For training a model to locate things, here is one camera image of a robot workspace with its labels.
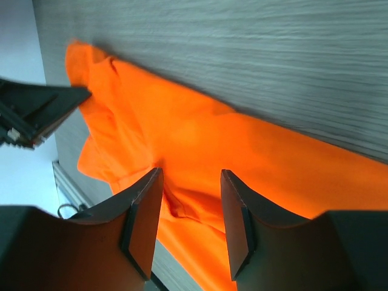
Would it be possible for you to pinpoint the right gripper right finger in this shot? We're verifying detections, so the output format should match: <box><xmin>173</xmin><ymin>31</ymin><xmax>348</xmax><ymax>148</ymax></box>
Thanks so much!
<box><xmin>221</xmin><ymin>170</ymin><xmax>387</xmax><ymax>290</ymax></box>

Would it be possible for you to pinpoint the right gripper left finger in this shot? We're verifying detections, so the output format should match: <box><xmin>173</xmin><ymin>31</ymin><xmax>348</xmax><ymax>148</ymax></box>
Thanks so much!
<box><xmin>1</xmin><ymin>168</ymin><xmax>164</xmax><ymax>290</ymax></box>

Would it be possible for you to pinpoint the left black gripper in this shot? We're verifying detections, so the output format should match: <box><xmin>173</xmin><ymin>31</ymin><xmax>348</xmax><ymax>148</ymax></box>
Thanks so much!
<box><xmin>1</xmin><ymin>79</ymin><xmax>91</xmax><ymax>150</ymax></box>

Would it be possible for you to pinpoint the orange t-shirt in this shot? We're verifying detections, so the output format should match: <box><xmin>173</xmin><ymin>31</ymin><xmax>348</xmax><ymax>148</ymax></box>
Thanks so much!
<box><xmin>65</xmin><ymin>41</ymin><xmax>387</xmax><ymax>290</ymax></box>

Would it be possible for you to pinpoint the aluminium front rail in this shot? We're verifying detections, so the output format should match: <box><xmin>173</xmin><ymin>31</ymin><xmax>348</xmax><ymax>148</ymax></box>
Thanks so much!
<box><xmin>52</xmin><ymin>161</ymin><xmax>94</xmax><ymax>211</ymax></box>

